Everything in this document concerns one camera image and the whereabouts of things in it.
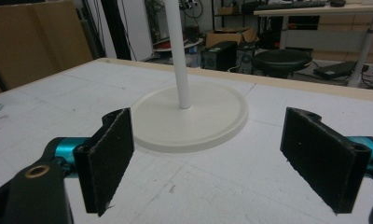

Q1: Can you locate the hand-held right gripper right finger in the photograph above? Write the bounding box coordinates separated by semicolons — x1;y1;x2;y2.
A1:
280;106;373;215

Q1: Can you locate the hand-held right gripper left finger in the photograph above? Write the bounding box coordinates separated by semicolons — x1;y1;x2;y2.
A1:
73;107;135;217

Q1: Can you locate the black flat device on floor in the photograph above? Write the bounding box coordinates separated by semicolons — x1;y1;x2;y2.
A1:
312;61;369;80

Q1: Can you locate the white round-base pole stand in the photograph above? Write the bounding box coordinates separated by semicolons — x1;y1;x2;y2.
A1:
131;0;250;154

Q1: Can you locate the black round stool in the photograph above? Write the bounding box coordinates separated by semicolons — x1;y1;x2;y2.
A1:
251;49;313;78

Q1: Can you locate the white desk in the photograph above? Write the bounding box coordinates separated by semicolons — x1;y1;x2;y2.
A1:
253;3;373;88

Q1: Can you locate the white board panel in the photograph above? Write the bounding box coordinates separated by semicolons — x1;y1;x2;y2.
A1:
101;0;154;62

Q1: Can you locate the brown cardboard panel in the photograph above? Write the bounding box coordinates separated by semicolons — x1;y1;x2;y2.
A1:
0;0;94;97

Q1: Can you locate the black computer tower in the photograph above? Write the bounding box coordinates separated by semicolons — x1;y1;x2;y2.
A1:
200;40;239;72

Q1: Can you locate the open cardboard box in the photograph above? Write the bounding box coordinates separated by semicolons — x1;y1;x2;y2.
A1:
205;26;259;49

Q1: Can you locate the black keyboard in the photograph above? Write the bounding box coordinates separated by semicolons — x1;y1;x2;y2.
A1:
256;0;327;11

